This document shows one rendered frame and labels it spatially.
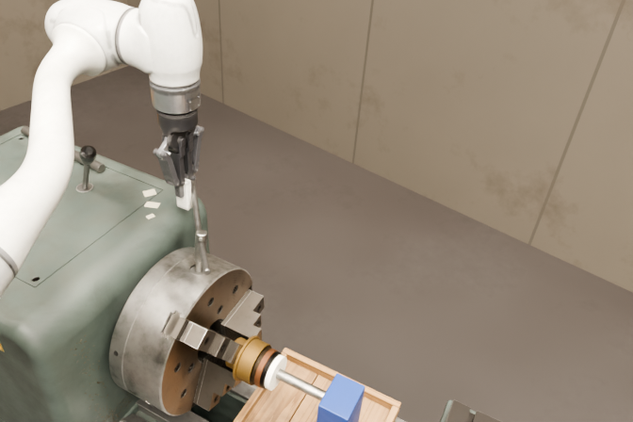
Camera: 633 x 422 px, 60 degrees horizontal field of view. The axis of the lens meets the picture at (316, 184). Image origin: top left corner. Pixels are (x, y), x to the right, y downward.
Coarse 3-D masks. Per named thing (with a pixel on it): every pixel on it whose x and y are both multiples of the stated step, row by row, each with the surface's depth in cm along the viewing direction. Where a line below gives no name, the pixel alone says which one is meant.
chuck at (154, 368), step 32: (192, 256) 112; (160, 288) 103; (192, 288) 103; (224, 288) 110; (160, 320) 100; (192, 320) 102; (128, 352) 101; (160, 352) 99; (192, 352) 107; (128, 384) 104; (160, 384) 100; (192, 384) 111
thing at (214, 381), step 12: (204, 360) 112; (216, 360) 112; (204, 372) 112; (216, 372) 111; (228, 372) 110; (204, 384) 112; (216, 384) 111; (228, 384) 110; (204, 396) 113; (216, 396) 114; (204, 408) 113
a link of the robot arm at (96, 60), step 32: (64, 0) 98; (96, 0) 97; (64, 32) 93; (96, 32) 93; (64, 64) 90; (96, 64) 96; (32, 96) 85; (64, 96) 85; (32, 128) 79; (64, 128) 80; (32, 160) 73; (64, 160) 76; (0, 192) 69; (32, 192) 70; (0, 224) 66; (32, 224) 69
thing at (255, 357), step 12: (252, 336) 110; (252, 348) 107; (264, 348) 108; (240, 360) 106; (252, 360) 106; (264, 360) 106; (240, 372) 106; (252, 372) 106; (264, 372) 105; (252, 384) 109; (264, 384) 106
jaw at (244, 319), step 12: (240, 300) 119; (252, 300) 119; (240, 312) 116; (252, 312) 116; (216, 324) 116; (228, 324) 114; (240, 324) 114; (252, 324) 114; (228, 336) 116; (240, 336) 113
